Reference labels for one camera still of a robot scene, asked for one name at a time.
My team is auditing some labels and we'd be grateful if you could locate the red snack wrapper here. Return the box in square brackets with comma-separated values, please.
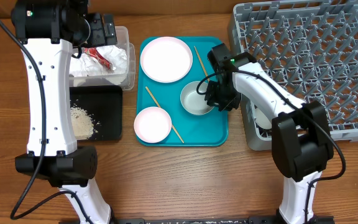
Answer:
[85, 48, 113, 70]

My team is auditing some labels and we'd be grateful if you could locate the grey bowl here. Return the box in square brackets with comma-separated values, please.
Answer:
[180, 81, 213, 115]

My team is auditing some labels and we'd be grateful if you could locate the white napkin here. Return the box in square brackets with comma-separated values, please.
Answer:
[70, 45, 129, 85]

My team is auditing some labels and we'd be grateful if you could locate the white paper cup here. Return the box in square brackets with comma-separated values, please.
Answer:
[254, 108, 272, 130]

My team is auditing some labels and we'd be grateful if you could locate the small pink bowl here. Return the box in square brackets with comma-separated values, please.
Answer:
[134, 106, 172, 143]

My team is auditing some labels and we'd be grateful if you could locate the pile of rice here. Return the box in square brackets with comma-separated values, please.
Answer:
[70, 103, 100, 140]

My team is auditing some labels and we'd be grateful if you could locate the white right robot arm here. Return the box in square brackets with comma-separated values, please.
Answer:
[203, 44, 334, 223]

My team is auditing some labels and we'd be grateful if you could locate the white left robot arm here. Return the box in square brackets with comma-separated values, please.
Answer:
[11, 1, 116, 223]

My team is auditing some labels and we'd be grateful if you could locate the grey dishwasher rack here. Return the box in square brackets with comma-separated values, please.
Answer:
[228, 0, 358, 141]

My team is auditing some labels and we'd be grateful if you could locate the clear plastic bin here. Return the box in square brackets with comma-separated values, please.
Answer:
[69, 26, 136, 90]

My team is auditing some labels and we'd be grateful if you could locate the right wooden chopstick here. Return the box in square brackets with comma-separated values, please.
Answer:
[193, 46, 208, 77]

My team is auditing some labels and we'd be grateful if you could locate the wooden chopstick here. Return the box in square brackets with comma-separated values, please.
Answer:
[145, 86, 185, 144]
[193, 46, 208, 77]

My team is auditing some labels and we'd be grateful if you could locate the teal serving tray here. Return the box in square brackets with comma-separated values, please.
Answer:
[136, 36, 228, 147]

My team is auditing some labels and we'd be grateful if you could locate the large pink plate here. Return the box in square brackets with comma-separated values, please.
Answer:
[140, 37, 193, 83]

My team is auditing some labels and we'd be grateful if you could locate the left wooden chopstick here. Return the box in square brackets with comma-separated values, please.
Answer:
[145, 86, 185, 144]

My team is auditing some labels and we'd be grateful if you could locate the black plastic tray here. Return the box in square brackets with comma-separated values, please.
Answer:
[70, 85, 122, 141]

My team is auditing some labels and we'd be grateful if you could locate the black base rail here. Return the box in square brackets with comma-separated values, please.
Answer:
[59, 208, 335, 224]

